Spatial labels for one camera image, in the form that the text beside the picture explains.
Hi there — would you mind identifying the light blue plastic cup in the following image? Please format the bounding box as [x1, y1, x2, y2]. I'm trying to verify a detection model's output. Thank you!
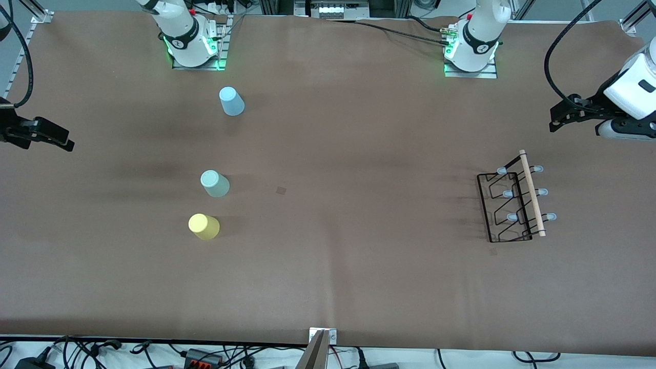
[219, 86, 245, 117]

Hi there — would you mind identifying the black power adapter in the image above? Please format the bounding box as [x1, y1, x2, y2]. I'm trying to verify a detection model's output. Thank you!
[14, 355, 56, 369]

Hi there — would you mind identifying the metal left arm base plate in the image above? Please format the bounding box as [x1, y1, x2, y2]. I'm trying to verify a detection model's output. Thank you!
[443, 55, 498, 79]

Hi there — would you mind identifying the pale green plastic cup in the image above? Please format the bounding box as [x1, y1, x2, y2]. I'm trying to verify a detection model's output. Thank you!
[200, 170, 231, 198]

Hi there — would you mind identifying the yellow plastic cup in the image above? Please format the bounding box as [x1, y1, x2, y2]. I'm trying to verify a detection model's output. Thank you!
[188, 213, 220, 241]

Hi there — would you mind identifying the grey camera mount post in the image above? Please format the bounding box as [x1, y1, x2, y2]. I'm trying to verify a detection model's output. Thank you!
[296, 330, 330, 369]

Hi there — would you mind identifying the black orange connector block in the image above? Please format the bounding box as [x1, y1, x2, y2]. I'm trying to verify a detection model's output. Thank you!
[183, 348, 224, 368]

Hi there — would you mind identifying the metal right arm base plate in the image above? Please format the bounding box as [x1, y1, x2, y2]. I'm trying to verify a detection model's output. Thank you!
[172, 14, 230, 71]

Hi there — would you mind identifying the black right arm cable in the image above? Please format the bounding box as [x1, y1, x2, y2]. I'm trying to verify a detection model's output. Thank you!
[0, 0, 34, 109]

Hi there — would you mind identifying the black wire cup holder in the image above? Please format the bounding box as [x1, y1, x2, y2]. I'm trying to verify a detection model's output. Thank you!
[477, 149, 558, 243]

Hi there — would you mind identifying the perforated metal rail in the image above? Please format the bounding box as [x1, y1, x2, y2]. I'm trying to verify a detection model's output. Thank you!
[0, 20, 39, 111]

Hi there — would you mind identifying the white power strip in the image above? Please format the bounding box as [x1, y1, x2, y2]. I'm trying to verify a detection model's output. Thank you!
[295, 0, 371, 19]

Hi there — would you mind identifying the small metal bracket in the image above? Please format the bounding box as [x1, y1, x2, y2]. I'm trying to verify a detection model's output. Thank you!
[309, 327, 338, 345]

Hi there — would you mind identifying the black cable across mat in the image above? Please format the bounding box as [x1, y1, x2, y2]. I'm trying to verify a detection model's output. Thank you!
[328, 17, 453, 48]

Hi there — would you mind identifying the aluminium frame profile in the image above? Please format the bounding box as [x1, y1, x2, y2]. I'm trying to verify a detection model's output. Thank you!
[619, 0, 656, 35]
[20, 0, 55, 24]

